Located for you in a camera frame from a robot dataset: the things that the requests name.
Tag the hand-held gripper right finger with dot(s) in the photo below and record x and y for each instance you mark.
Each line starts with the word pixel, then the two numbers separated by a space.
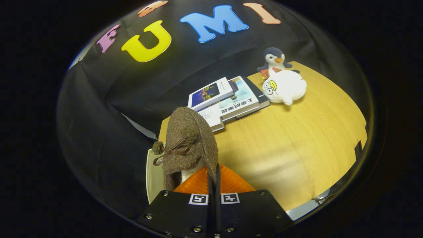
pixel 251 215

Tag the small dark blue cover book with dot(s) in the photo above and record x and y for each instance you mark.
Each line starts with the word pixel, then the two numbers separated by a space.
pixel 211 94

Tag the light blue cover book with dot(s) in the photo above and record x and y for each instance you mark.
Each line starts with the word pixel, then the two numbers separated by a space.
pixel 241 99

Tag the penguin plush toy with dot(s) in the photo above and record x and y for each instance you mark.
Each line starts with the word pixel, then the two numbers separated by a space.
pixel 274 58

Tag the green fabric storage box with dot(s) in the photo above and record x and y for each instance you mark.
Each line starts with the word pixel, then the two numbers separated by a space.
pixel 154 178

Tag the black cover book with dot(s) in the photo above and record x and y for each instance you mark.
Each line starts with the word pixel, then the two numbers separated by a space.
pixel 262 100

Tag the white cover book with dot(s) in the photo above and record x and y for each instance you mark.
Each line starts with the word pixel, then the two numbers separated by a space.
pixel 211 120

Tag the white seal plush toy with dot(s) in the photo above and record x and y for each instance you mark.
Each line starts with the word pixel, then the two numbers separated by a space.
pixel 287 87

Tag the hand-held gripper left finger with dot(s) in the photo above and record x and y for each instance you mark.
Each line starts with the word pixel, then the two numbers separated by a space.
pixel 181 215

